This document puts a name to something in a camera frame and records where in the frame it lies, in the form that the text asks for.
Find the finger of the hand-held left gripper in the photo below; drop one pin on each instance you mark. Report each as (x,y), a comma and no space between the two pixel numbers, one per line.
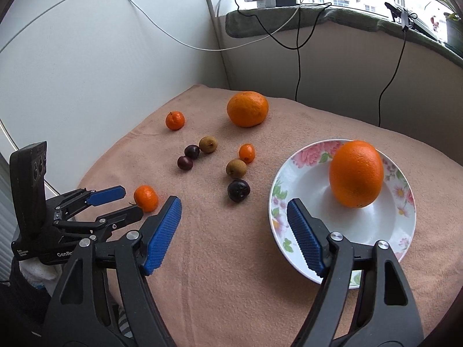
(106,193)
(123,215)

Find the floral white plate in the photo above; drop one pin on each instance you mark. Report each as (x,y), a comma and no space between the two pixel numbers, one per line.
(314,195)

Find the small dark plum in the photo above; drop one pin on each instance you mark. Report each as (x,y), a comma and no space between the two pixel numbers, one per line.
(184,163)
(191,151)

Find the large dark plum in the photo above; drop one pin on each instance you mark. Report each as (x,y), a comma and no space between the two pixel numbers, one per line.
(238,190)

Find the black clamp mount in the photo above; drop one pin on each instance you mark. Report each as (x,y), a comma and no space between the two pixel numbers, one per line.
(399,12)

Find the white ribbed panel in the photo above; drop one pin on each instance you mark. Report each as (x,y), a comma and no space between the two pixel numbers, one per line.
(5,224)

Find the striped cloth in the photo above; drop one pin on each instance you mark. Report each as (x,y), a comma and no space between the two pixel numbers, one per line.
(124,321)

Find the brown kiwi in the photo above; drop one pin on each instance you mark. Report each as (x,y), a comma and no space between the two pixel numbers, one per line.
(236,168)
(208,144)

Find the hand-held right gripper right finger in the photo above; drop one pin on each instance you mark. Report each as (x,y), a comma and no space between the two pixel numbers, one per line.
(304,235)

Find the black power brick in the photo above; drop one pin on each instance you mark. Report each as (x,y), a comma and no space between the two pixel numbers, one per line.
(285,0)

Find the smooth large orange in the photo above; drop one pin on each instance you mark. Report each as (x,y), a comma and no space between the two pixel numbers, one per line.
(356,173)

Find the grey-green sill cloth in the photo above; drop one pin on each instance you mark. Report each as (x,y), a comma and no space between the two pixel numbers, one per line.
(325,18)

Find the speckled large orange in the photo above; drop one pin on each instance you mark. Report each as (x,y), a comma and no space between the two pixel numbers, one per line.
(247,109)

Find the pink blanket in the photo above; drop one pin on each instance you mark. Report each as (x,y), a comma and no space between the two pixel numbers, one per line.
(217,278)

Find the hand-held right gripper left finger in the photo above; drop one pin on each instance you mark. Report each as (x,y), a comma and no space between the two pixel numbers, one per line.
(162,235)

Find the small tangerine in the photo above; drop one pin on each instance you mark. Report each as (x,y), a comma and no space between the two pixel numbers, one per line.
(175,120)
(146,197)

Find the orange kumquat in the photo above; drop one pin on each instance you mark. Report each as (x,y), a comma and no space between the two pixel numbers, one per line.
(246,153)

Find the potted plant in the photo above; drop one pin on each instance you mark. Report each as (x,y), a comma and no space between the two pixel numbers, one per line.
(454,29)

